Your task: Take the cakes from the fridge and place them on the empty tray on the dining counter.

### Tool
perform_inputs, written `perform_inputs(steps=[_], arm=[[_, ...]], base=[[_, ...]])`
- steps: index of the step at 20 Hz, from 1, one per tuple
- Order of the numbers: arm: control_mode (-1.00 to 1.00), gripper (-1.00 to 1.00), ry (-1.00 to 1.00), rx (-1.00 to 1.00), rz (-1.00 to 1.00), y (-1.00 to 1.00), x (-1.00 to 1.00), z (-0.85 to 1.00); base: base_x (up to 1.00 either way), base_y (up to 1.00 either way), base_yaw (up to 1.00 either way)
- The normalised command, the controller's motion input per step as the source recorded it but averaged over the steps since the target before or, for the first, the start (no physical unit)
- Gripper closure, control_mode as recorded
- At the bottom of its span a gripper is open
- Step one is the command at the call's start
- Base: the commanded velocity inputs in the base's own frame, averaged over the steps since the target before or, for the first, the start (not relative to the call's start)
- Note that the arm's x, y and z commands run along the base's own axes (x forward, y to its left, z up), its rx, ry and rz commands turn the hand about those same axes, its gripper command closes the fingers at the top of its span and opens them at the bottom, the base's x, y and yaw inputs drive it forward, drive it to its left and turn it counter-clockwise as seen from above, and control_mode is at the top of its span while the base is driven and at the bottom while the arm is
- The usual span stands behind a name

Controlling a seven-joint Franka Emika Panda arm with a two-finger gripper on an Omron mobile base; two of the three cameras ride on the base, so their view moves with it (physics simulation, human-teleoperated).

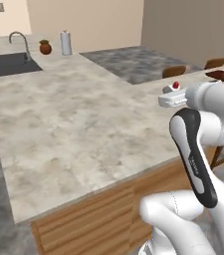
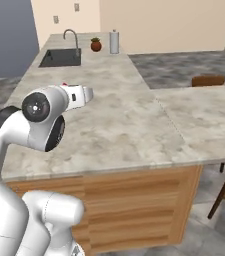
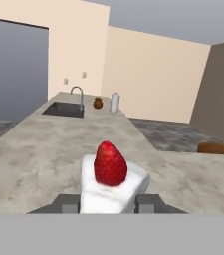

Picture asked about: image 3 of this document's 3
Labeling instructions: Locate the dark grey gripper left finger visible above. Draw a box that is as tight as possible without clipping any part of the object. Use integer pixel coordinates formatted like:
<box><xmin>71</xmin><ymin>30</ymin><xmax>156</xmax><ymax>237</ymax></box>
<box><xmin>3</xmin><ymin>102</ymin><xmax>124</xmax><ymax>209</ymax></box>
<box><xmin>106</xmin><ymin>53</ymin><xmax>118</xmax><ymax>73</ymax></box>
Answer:
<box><xmin>27</xmin><ymin>193</ymin><xmax>82</xmax><ymax>215</ymax></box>

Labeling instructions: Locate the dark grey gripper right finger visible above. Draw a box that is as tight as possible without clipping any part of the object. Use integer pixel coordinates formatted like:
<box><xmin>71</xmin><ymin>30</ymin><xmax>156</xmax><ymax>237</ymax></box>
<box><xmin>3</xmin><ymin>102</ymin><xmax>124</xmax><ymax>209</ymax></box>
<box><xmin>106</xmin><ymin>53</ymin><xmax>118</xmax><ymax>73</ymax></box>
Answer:
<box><xmin>133</xmin><ymin>193</ymin><xmax>188</xmax><ymax>215</ymax></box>

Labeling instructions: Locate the white cake slice with strawberry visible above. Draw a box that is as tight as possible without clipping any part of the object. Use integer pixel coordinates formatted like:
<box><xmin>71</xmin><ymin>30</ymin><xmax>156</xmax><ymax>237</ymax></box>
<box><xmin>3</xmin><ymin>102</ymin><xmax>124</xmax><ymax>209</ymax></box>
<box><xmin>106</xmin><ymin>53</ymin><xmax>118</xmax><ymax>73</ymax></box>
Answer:
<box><xmin>79</xmin><ymin>140</ymin><xmax>151</xmax><ymax>215</ymax></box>

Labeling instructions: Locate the dark grey sink basin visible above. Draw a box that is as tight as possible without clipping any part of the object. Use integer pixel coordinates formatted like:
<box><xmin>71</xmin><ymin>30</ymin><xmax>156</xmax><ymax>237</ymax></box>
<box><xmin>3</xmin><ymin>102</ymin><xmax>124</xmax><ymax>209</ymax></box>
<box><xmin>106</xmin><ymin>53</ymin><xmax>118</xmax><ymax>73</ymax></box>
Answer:
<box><xmin>41</xmin><ymin>101</ymin><xmax>86</xmax><ymax>119</ymax></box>

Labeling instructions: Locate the small brown jar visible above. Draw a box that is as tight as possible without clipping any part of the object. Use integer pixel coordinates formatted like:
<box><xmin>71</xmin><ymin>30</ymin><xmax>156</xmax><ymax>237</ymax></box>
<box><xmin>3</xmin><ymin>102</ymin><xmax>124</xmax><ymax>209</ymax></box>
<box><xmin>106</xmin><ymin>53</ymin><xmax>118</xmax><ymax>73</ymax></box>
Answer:
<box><xmin>93</xmin><ymin>97</ymin><xmax>104</xmax><ymax>110</ymax></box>

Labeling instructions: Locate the white paper towel roll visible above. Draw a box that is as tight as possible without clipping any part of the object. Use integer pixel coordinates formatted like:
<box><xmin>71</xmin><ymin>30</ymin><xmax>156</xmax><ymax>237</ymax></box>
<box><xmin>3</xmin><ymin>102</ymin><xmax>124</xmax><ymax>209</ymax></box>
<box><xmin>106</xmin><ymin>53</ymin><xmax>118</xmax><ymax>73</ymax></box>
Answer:
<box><xmin>109</xmin><ymin>92</ymin><xmax>121</xmax><ymax>115</ymax></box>

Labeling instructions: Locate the silver curved tap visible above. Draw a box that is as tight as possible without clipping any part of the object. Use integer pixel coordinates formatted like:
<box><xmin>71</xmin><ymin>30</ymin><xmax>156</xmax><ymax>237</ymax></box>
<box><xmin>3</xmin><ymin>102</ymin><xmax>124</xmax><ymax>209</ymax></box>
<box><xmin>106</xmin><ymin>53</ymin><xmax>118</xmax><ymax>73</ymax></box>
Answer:
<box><xmin>70</xmin><ymin>86</ymin><xmax>85</xmax><ymax>113</ymax></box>

